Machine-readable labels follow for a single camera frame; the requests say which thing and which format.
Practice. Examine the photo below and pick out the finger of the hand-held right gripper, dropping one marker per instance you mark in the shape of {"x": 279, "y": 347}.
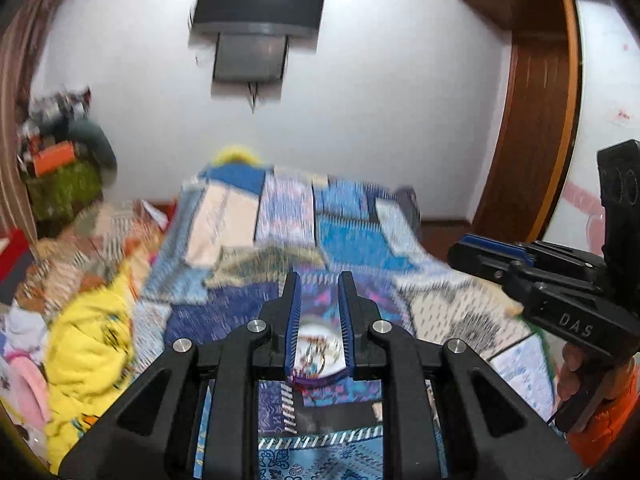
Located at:
{"x": 480, "y": 265}
{"x": 500, "y": 246}

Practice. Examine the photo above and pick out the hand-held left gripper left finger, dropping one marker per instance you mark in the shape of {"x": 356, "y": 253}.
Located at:
{"x": 292, "y": 330}

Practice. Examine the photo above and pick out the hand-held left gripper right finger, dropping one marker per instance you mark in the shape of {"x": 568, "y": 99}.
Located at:
{"x": 347, "y": 330}

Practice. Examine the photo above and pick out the purple heart-shaped tin box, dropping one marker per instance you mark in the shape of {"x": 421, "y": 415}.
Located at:
{"x": 320, "y": 382}

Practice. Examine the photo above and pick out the person's right forearm orange sleeve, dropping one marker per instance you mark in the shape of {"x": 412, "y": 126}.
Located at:
{"x": 610, "y": 420}

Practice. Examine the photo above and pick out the person's right hand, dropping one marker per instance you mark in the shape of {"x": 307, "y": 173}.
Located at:
{"x": 569, "y": 370}

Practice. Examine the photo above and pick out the grey bag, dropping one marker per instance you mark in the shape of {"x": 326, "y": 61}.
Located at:
{"x": 409, "y": 207}

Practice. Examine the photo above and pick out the brown wooden door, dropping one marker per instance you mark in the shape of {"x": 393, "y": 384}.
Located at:
{"x": 530, "y": 145}

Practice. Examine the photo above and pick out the blue patchwork blanket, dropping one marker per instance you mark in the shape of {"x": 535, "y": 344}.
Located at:
{"x": 280, "y": 210}

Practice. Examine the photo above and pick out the yellow pillow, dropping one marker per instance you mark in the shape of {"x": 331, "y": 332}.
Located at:
{"x": 235, "y": 156}

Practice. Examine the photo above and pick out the yellow blanket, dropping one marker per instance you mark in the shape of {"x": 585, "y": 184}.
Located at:
{"x": 95, "y": 350}

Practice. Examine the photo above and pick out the orange striped blanket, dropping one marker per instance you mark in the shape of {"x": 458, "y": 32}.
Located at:
{"x": 100, "y": 240}

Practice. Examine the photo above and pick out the grey cloth bundle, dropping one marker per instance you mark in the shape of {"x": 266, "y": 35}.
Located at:
{"x": 100, "y": 152}

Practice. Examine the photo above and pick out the pink plush item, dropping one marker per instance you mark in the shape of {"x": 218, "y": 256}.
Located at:
{"x": 30, "y": 390}

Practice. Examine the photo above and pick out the small black monitor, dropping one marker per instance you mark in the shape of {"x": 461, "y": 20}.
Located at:
{"x": 250, "y": 57}

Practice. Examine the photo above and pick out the white cartoon-print cloth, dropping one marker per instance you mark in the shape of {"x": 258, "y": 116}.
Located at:
{"x": 12, "y": 340}

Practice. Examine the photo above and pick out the red box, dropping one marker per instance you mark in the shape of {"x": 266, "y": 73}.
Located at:
{"x": 15, "y": 260}

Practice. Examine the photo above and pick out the orange box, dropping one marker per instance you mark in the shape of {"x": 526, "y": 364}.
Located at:
{"x": 52, "y": 156}

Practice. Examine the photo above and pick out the pile of clothes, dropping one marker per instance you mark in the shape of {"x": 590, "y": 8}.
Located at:
{"x": 55, "y": 110}

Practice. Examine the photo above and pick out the brown striped curtain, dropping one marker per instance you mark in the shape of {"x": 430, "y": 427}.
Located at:
{"x": 20, "y": 85}

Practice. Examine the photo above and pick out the black wall television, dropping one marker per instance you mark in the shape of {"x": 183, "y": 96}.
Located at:
{"x": 260, "y": 5}

